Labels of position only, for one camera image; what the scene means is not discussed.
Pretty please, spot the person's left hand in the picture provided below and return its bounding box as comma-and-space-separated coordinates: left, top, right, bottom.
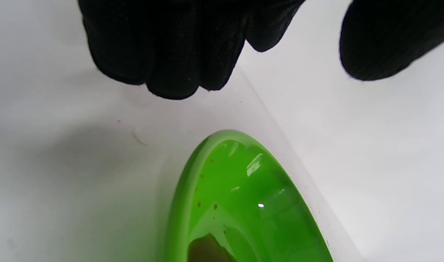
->
77, 0, 444, 100

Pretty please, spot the green plastic bowl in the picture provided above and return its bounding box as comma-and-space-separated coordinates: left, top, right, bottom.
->
164, 129, 335, 262

